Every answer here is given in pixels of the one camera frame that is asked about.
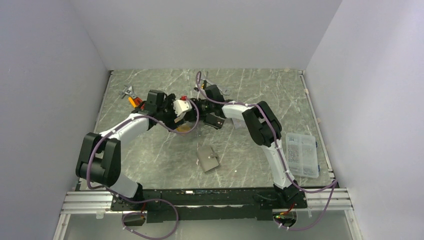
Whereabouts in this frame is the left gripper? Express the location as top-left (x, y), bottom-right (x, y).
top-left (156, 94), bottom-right (186, 132)

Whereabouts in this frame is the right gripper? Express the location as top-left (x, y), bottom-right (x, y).
top-left (185, 99), bottom-right (214, 123)

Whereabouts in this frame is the gold credit card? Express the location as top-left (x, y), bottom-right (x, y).
top-left (176, 123), bottom-right (192, 134)

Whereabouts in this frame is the grey card holder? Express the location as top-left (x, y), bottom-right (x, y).
top-left (196, 145), bottom-right (220, 173)

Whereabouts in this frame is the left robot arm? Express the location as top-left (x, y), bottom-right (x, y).
top-left (75, 90), bottom-right (197, 210)

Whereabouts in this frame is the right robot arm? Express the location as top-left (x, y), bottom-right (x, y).
top-left (193, 84), bottom-right (300, 208)

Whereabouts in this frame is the black credit card stack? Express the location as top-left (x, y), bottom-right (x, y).
top-left (203, 113), bottom-right (225, 130)

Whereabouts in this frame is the silver credit card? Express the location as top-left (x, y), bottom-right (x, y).
top-left (231, 118), bottom-right (247, 129)

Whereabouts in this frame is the silver open-end wrench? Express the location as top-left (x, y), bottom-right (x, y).
top-left (199, 71), bottom-right (232, 96)

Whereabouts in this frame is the orange utility knife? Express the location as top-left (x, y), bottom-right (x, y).
top-left (128, 97), bottom-right (138, 108)

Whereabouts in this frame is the red adjustable wrench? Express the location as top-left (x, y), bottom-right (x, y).
top-left (120, 85), bottom-right (144, 110)

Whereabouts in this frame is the clear plastic screw box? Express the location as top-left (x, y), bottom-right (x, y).
top-left (285, 132), bottom-right (320, 179)

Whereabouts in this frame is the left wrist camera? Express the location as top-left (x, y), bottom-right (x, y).
top-left (172, 96), bottom-right (192, 117)

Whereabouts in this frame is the black base frame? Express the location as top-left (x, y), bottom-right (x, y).
top-left (110, 187), bottom-right (308, 223)

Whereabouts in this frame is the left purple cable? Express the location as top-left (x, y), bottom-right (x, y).
top-left (86, 96), bottom-right (200, 240)

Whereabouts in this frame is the aluminium rail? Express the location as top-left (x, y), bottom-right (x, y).
top-left (60, 187), bottom-right (353, 215)

